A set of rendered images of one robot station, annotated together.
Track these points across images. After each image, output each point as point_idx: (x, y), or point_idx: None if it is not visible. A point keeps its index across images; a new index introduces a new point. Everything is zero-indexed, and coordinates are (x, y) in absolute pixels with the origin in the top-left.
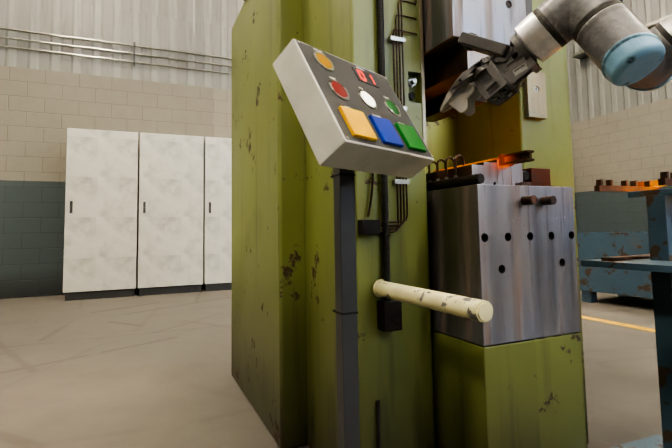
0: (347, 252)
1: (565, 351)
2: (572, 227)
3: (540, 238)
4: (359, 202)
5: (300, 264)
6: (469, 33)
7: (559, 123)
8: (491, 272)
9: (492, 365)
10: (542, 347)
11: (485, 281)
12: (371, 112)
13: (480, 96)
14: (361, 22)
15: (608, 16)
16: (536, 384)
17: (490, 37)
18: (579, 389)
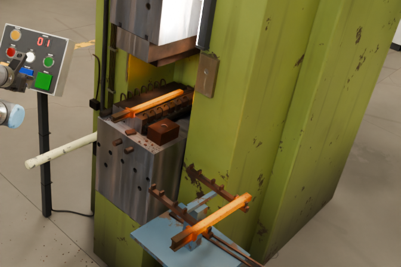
0: (39, 112)
1: (134, 229)
2: (149, 176)
3: (127, 166)
4: (95, 90)
5: None
6: (15, 54)
7: (229, 106)
8: (100, 162)
9: (98, 199)
10: (122, 215)
11: (97, 164)
12: (25, 64)
13: (25, 83)
14: None
15: None
16: (117, 226)
17: (132, 29)
18: (139, 251)
